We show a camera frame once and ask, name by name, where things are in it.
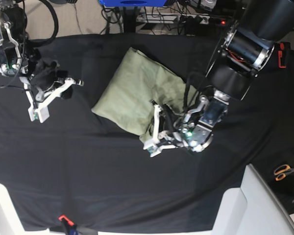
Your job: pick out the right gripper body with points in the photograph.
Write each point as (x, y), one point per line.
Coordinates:
(43, 76)

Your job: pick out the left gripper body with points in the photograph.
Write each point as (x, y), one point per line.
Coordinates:
(172, 134)

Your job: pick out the light green T-shirt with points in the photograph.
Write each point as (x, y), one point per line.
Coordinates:
(136, 83)

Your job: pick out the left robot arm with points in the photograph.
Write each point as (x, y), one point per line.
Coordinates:
(237, 59)

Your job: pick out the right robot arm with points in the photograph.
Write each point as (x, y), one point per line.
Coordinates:
(21, 59)

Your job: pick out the black table cloth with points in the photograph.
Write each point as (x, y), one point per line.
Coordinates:
(99, 176)

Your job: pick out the blue plastic box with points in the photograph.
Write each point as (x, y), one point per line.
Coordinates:
(132, 3)

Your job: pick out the black power strip red light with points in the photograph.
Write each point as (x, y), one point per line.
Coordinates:
(220, 21)

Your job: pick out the white bin right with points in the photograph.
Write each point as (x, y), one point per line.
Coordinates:
(252, 209)

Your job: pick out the white bin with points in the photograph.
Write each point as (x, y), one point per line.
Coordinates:
(252, 209)
(9, 221)

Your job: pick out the red black clamp bottom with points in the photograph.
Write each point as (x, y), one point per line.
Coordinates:
(68, 226)

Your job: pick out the red black clamp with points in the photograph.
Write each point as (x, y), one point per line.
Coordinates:
(283, 54)
(68, 226)

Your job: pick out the red black clamp right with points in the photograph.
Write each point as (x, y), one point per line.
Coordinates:
(283, 54)

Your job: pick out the white bin left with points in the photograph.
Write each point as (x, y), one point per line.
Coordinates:
(9, 221)

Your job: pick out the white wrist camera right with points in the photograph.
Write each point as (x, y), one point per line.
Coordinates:
(38, 109)

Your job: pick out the orange handled scissors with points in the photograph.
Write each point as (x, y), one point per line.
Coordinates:
(282, 172)

